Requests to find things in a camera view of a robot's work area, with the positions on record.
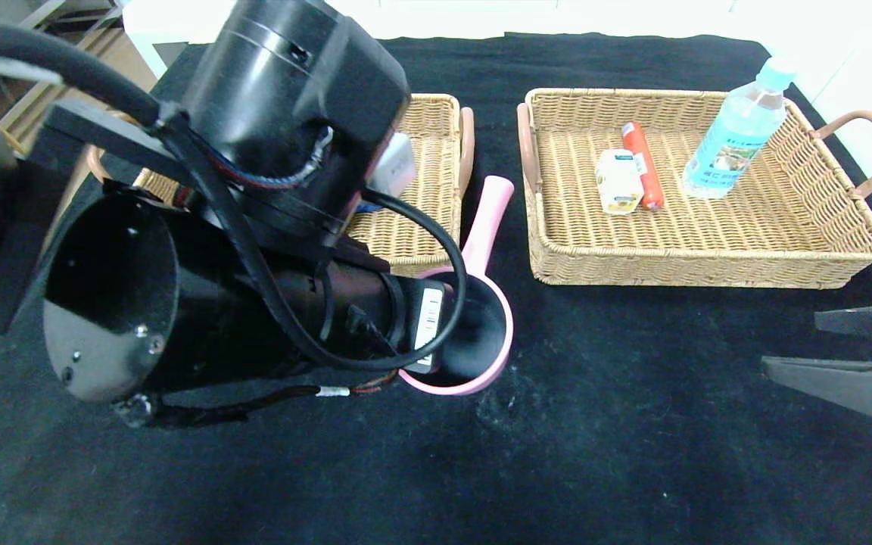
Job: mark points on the orange packaged sausage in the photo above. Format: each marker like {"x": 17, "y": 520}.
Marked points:
{"x": 644, "y": 163}

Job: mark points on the clear bottle with blue cap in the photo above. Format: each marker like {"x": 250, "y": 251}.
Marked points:
{"x": 739, "y": 129}

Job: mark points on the wooden shelf unit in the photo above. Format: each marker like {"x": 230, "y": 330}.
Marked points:
{"x": 103, "y": 53}

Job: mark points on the white box with green label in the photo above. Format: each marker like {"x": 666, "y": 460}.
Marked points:
{"x": 618, "y": 182}

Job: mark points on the black table cloth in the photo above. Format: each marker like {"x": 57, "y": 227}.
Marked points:
{"x": 557, "y": 416}

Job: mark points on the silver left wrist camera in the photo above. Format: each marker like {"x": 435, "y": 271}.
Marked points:
{"x": 398, "y": 166}

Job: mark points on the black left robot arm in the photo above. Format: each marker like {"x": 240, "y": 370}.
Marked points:
{"x": 292, "y": 76}

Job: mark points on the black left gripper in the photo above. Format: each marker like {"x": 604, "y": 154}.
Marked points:
{"x": 430, "y": 325}

